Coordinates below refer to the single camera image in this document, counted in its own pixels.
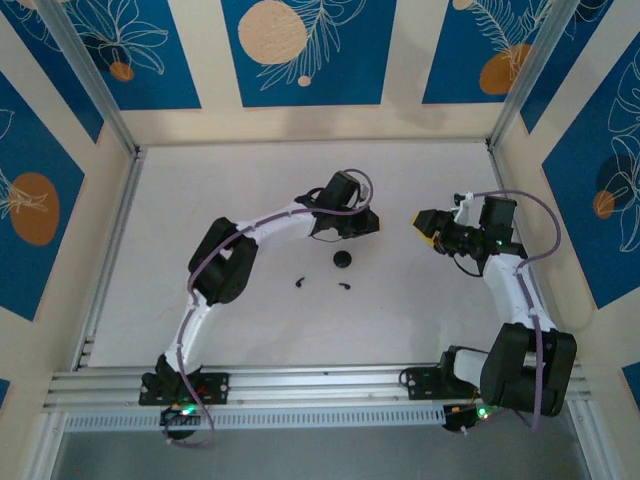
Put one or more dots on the black earbud charging case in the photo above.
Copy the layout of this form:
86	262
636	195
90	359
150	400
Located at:
343	259

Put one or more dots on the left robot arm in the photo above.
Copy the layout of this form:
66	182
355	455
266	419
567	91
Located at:
225	260

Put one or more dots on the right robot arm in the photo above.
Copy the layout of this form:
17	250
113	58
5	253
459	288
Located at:
525	370

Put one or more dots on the controller board with green light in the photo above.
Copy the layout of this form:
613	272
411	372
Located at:
462	417
180	414

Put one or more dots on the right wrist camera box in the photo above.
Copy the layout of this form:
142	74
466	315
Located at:
462	210

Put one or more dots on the aluminium table side rail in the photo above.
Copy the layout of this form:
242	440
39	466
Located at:
501	175
117	225

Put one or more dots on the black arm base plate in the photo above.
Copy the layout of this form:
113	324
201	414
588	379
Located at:
417	385
217	387

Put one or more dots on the aluminium frame post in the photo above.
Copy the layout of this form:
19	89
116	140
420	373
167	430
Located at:
90	75
530	75

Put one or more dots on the aluminium mounting rail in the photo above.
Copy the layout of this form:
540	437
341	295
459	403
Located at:
325	387

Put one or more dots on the short aluminium frame leg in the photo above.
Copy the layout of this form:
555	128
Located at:
587	445
42	450

